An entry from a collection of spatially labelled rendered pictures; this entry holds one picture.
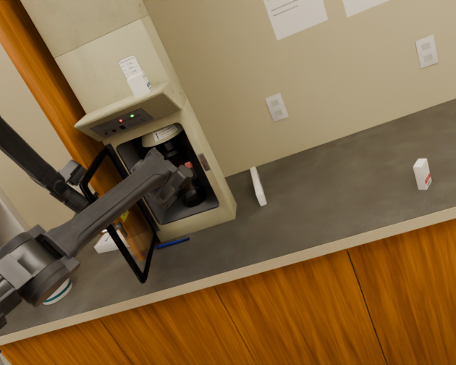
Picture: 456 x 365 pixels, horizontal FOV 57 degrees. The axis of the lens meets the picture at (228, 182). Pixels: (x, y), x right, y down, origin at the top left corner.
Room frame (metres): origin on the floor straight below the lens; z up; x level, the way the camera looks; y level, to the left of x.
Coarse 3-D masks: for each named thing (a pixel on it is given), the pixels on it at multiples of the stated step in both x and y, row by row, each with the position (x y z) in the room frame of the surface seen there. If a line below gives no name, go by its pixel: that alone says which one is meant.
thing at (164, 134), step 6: (168, 126) 1.47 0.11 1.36; (174, 126) 1.48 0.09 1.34; (180, 126) 1.49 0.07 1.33; (156, 132) 1.46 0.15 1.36; (162, 132) 1.46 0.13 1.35; (168, 132) 1.46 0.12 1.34; (174, 132) 1.46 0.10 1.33; (180, 132) 1.47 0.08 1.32; (144, 138) 1.49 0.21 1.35; (150, 138) 1.47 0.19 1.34; (156, 138) 1.45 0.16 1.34; (162, 138) 1.45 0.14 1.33; (168, 138) 1.45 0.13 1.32; (144, 144) 1.49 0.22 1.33; (150, 144) 1.46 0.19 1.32; (156, 144) 1.45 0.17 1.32
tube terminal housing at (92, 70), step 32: (128, 32) 1.41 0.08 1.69; (64, 64) 1.47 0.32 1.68; (96, 64) 1.45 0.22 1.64; (160, 64) 1.40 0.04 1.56; (96, 96) 1.46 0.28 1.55; (128, 96) 1.44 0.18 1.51; (160, 128) 1.43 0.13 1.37; (192, 128) 1.40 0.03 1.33; (224, 192) 1.42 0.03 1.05; (192, 224) 1.44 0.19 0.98
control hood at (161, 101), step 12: (168, 84) 1.36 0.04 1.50; (132, 96) 1.40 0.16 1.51; (144, 96) 1.31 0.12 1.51; (156, 96) 1.30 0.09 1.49; (168, 96) 1.31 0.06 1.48; (108, 108) 1.39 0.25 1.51; (120, 108) 1.33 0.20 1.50; (132, 108) 1.33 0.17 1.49; (144, 108) 1.34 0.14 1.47; (156, 108) 1.35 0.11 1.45; (168, 108) 1.36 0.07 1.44; (180, 108) 1.37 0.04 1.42; (84, 120) 1.37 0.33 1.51; (96, 120) 1.35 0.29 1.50; (108, 120) 1.36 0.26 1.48; (84, 132) 1.39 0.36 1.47
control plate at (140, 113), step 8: (136, 112) 1.35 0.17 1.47; (144, 112) 1.35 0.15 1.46; (112, 120) 1.36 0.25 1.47; (128, 120) 1.38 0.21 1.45; (136, 120) 1.38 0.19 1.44; (144, 120) 1.39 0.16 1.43; (96, 128) 1.39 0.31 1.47; (104, 128) 1.39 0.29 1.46; (112, 128) 1.40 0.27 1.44; (120, 128) 1.41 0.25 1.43; (128, 128) 1.41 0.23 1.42; (104, 136) 1.43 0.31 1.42
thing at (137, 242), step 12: (96, 156) 1.36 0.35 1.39; (108, 156) 1.43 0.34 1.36; (108, 168) 1.38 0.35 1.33; (96, 180) 1.26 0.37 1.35; (108, 180) 1.33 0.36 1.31; (120, 180) 1.42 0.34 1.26; (84, 192) 1.16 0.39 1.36; (96, 192) 1.22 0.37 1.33; (120, 216) 1.27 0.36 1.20; (132, 216) 1.35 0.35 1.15; (108, 228) 1.16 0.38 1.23; (132, 228) 1.30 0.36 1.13; (144, 228) 1.39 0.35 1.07; (132, 240) 1.26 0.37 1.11; (144, 240) 1.33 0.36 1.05; (132, 252) 1.21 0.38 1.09; (144, 252) 1.28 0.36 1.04; (144, 264) 1.24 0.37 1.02
